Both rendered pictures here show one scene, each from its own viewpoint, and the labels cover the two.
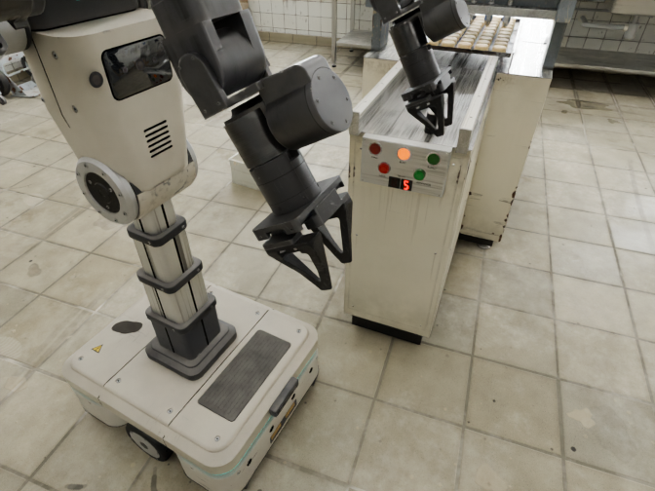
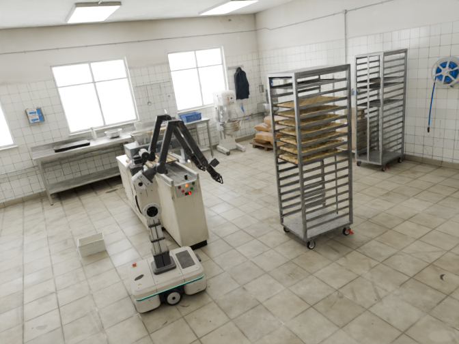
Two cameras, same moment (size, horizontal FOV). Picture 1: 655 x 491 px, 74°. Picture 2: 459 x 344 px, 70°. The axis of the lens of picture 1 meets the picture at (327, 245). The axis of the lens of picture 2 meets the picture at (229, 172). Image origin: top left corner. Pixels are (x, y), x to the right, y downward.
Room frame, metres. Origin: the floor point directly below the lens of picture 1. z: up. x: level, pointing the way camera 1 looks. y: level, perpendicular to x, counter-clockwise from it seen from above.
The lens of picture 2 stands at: (-1.45, 1.94, 1.99)
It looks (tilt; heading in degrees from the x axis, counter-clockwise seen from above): 18 degrees down; 311
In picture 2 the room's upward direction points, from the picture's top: 8 degrees counter-clockwise
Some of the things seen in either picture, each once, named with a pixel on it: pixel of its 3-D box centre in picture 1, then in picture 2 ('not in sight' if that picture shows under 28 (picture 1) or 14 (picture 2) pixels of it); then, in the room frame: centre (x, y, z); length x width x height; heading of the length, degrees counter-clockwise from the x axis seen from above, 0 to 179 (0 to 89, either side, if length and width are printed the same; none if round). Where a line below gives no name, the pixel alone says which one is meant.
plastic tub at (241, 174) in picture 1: (260, 169); (92, 244); (2.31, 0.40, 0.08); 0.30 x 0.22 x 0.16; 62
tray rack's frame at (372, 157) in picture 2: not in sight; (380, 110); (0.10, -3.68, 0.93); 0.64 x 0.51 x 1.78; 73
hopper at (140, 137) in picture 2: not in sight; (154, 134); (1.88, -0.54, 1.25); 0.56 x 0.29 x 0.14; 68
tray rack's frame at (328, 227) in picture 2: not in sight; (311, 155); (0.07, -1.13, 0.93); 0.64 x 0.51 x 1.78; 63
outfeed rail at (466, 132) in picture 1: (499, 43); (167, 159); (1.93, -0.72, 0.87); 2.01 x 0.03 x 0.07; 158
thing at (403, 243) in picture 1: (418, 198); (179, 205); (1.41, -0.35, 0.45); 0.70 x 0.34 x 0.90; 158
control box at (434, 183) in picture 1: (404, 165); (186, 188); (1.08, -0.21, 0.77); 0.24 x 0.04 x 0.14; 68
